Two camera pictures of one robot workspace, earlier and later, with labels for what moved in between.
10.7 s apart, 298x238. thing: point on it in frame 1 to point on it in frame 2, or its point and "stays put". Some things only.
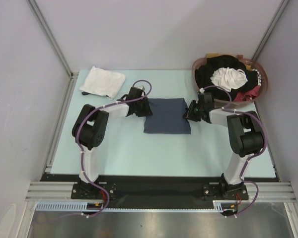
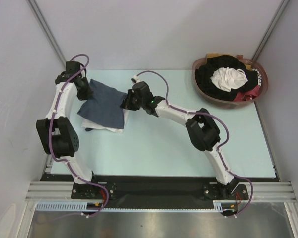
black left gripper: (147, 111) to (88, 94)
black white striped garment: (259, 78) stays put
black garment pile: (203, 72) stays put
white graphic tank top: (101, 82) to (87, 124)
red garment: (248, 95) stays put
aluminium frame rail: (55, 190) stays put
